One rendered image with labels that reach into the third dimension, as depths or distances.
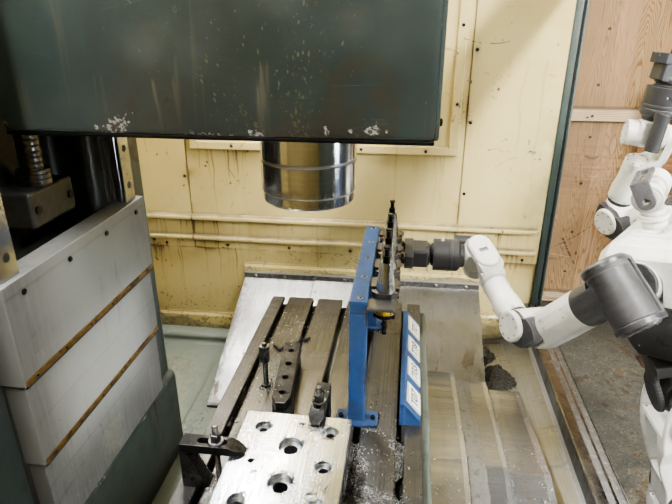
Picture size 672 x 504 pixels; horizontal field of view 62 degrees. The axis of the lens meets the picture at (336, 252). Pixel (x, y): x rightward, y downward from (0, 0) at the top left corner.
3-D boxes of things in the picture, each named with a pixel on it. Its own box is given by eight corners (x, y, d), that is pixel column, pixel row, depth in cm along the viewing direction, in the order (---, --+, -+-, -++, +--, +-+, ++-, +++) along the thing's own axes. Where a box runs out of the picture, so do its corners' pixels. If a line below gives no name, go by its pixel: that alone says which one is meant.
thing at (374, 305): (400, 302, 123) (400, 299, 122) (400, 314, 118) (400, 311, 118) (368, 300, 123) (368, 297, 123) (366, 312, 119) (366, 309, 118)
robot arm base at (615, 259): (633, 335, 118) (683, 313, 110) (601, 347, 111) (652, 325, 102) (596, 273, 123) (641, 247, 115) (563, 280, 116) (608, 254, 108)
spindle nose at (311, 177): (268, 184, 103) (265, 118, 99) (355, 184, 103) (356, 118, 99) (256, 212, 89) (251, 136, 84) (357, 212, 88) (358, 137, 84)
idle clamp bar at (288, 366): (302, 362, 155) (301, 342, 153) (291, 425, 132) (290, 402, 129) (284, 362, 155) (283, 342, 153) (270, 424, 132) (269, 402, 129)
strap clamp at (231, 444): (250, 480, 116) (245, 422, 110) (245, 492, 113) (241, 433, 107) (189, 474, 118) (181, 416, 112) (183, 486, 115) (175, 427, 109)
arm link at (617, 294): (618, 331, 119) (669, 307, 108) (589, 343, 115) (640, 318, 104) (589, 283, 123) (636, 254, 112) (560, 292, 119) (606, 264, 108)
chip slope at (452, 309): (472, 343, 216) (479, 283, 206) (497, 481, 152) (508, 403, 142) (248, 328, 227) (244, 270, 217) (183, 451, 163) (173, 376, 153)
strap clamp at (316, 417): (331, 420, 133) (331, 367, 127) (323, 460, 121) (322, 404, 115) (317, 419, 134) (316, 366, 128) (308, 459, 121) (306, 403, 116)
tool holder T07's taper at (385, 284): (377, 283, 127) (377, 256, 125) (396, 285, 127) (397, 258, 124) (374, 292, 123) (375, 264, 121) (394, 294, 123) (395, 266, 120)
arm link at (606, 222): (638, 239, 165) (703, 222, 144) (603, 250, 162) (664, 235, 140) (625, 202, 166) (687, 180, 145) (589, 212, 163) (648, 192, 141)
